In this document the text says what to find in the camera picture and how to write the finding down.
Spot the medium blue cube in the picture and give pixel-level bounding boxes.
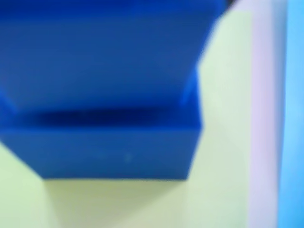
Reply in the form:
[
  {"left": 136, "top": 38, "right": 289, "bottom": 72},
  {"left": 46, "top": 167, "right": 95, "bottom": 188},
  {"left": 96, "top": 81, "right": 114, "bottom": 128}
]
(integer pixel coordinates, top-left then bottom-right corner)
[{"left": 0, "top": 0, "right": 228, "bottom": 117}]

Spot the large blue cube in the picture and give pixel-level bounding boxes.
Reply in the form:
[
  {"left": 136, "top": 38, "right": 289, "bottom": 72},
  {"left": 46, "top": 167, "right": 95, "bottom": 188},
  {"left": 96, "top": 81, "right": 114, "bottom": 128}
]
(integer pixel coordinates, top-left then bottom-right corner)
[{"left": 0, "top": 67, "right": 204, "bottom": 181}]

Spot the blue paper square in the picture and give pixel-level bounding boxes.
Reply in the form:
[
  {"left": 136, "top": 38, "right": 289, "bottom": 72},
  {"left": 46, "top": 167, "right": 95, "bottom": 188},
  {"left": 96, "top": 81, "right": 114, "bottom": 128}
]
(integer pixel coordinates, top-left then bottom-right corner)
[{"left": 276, "top": 0, "right": 304, "bottom": 228}]

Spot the green paper square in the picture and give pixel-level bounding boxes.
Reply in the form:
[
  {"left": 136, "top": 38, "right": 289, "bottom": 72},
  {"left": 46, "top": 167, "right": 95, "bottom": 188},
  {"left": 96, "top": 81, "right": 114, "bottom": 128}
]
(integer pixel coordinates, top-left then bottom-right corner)
[{"left": 0, "top": 8, "right": 256, "bottom": 228}]

